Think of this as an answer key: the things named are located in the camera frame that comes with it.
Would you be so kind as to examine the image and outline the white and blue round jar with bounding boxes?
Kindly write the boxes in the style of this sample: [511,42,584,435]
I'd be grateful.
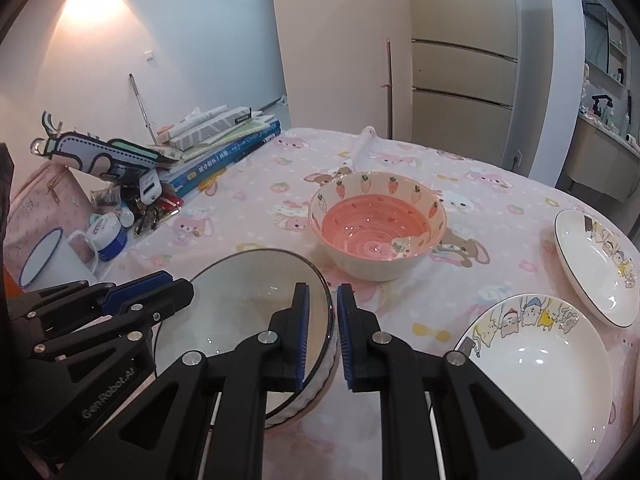
[85,212,130,263]

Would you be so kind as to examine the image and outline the pink cartoon printed tablecloth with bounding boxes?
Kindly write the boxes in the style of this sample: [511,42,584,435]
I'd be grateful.
[90,126,640,480]

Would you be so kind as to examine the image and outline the metal broom pole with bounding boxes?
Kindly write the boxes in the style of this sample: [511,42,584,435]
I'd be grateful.
[129,73,156,143]

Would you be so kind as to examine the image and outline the cartoon print white plate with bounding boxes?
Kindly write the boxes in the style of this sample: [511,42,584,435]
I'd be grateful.
[452,293,615,476]
[554,208,640,329]

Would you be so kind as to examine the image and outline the white enamel mug blue rim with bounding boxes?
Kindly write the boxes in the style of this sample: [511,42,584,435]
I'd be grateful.
[19,227,98,291]

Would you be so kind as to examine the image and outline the pink strawberry print bowl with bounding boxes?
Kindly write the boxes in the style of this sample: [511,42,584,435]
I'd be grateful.
[308,171,447,282]

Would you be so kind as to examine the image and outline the thin blue textbook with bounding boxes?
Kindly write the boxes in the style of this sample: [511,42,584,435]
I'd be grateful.
[180,115,282,163]

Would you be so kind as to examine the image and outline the beige vanity cabinet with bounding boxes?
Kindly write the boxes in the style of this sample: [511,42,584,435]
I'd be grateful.
[555,112,640,203]

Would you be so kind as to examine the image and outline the pink bag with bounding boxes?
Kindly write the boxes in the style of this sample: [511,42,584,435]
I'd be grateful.
[5,162,101,266]

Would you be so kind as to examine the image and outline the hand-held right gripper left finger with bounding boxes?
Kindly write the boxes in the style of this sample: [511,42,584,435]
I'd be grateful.
[55,282,313,480]

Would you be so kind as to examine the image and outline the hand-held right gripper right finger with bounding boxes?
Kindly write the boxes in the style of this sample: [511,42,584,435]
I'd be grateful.
[336,282,583,480]

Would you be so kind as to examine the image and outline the grey patterned box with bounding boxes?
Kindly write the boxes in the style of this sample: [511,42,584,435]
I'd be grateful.
[167,106,258,151]

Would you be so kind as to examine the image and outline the white ribbed bowl black rim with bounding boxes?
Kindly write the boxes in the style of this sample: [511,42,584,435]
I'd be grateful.
[152,249,336,428]

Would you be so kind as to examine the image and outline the beige refrigerator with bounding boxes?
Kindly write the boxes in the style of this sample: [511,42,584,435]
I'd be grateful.
[405,0,521,168]

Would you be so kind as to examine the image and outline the green paper booklet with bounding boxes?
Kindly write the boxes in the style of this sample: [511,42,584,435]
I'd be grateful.
[172,116,273,158]

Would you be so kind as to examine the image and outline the bunch of keys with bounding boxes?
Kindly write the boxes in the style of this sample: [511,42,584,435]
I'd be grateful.
[120,170,183,236]

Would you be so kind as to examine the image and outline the mirror wall cabinet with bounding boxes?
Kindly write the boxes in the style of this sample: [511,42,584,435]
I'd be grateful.
[580,0,631,81]

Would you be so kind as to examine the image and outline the blue white cartoon pencil case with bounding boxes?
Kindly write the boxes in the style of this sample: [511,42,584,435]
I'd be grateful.
[30,110,186,178]

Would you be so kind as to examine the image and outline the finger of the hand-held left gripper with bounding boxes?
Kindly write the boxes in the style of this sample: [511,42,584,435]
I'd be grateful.
[27,279,195,361]
[7,270,175,321]

